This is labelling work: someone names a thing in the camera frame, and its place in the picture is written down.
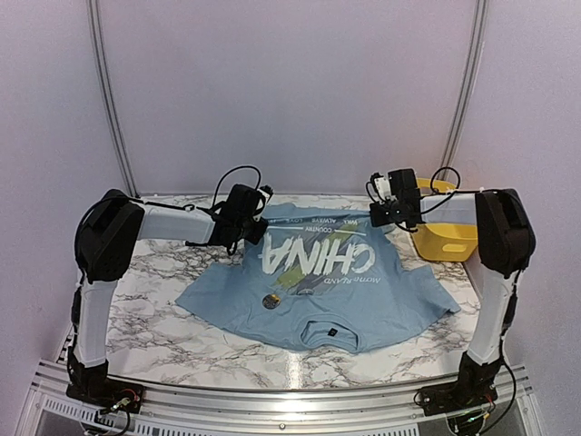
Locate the white round brooch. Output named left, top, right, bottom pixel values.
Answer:
left=261, top=293, right=281, bottom=310

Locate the light blue printed t-shirt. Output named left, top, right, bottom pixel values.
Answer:
left=176, top=203, right=459, bottom=354

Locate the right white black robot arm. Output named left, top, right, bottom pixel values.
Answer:
left=366, top=168, right=536, bottom=414

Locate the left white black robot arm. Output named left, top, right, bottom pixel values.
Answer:
left=67, top=184, right=273, bottom=410

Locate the yellow plastic basket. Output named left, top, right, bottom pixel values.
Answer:
left=411, top=193, right=478, bottom=263

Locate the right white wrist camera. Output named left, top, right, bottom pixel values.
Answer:
left=365, top=173, right=392, bottom=203

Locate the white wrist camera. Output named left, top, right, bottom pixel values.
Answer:
left=258, top=184, right=273, bottom=209
left=365, top=173, right=392, bottom=203

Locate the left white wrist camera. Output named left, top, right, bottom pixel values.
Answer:
left=258, top=184, right=273, bottom=209

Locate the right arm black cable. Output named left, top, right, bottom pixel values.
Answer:
left=428, top=166, right=460, bottom=196

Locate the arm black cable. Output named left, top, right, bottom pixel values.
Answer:
left=428, top=166, right=460, bottom=196
left=212, top=165, right=263, bottom=210

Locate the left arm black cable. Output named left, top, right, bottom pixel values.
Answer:
left=212, top=165, right=263, bottom=210

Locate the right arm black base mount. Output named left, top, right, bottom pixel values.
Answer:
left=414, top=382, right=497, bottom=416

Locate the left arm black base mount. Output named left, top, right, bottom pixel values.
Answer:
left=66, top=379, right=144, bottom=413

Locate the right aluminium wall post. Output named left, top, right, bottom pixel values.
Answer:
left=439, top=0, right=489, bottom=166

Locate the aluminium wall post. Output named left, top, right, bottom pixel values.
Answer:
left=85, top=0, right=140, bottom=197
left=439, top=0, right=489, bottom=166

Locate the aluminium front frame rail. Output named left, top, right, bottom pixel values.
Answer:
left=15, top=361, right=546, bottom=435

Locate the left aluminium wall post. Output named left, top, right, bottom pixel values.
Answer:
left=85, top=0, right=140, bottom=197

